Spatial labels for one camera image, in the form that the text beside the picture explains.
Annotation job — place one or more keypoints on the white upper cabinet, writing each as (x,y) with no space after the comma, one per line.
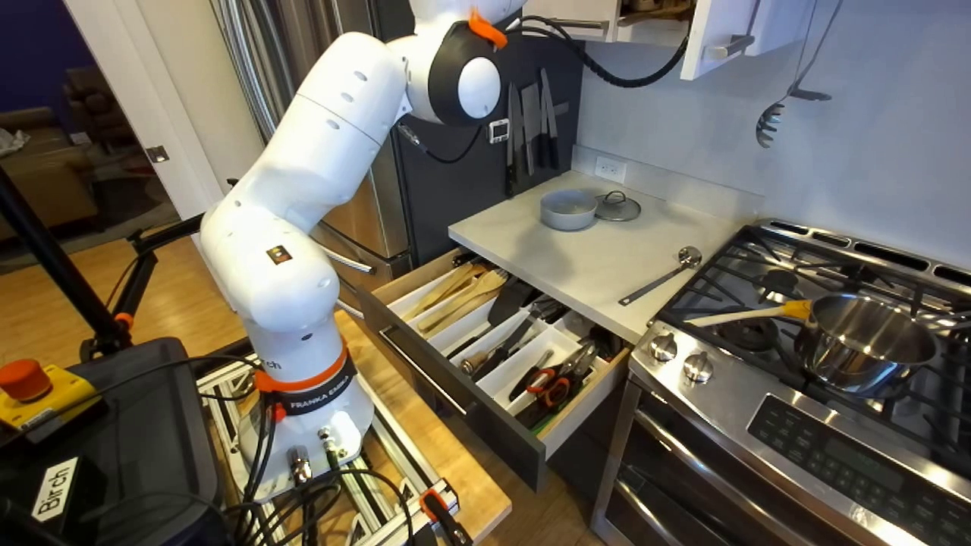
(565,8)

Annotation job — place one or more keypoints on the yellow emergency stop box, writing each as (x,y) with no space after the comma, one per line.
(60,397)

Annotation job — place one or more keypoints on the black side panel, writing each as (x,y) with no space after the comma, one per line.
(455,201)

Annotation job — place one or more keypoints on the black equipment box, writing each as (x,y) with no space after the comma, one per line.
(151,443)

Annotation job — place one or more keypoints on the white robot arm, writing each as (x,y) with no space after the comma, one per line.
(303,154)

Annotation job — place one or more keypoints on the white wall outlet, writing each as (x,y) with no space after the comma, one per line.
(612,169)

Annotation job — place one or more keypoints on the stainless steel gas stove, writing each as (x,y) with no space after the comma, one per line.
(728,427)

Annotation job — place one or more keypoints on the steel kitchen knife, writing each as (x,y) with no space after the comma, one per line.
(529,127)
(546,117)
(509,137)

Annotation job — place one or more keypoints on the metal ladle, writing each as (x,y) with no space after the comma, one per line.
(657,276)

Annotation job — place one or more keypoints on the black hanging slotted spoon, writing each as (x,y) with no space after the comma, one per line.
(767,127)

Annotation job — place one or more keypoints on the orange black clamp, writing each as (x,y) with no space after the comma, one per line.
(438,502)

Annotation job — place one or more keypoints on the wooden flat spatula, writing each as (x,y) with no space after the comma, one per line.
(444,287)

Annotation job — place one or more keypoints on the white room door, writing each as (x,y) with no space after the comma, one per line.
(184,92)

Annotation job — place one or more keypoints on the black tripod stand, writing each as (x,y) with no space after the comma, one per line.
(49,260)

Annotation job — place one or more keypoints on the wooden spoons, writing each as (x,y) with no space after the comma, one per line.
(459,306)

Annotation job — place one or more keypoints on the white cutlery organizer tray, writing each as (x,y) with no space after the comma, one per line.
(581,415)

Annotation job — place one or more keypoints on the silver stove knob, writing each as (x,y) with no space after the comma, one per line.
(699,370)
(662,347)

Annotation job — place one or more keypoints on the stainless steel refrigerator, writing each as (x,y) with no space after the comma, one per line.
(354,223)

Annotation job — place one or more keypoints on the white cabinet door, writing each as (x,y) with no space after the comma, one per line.
(779,24)

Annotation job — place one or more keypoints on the kitchen utensil drawer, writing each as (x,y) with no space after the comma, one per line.
(444,397)

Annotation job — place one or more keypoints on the grey bowl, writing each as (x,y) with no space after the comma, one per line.
(553,213)

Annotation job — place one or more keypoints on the black nylon spatula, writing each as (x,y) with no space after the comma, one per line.
(509,300)

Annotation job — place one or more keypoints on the white printed label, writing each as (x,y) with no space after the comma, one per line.
(54,490)

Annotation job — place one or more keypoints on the glass pot lid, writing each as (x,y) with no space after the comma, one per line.
(621,210)

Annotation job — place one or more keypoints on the stainless steel pot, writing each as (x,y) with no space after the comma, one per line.
(859,360)

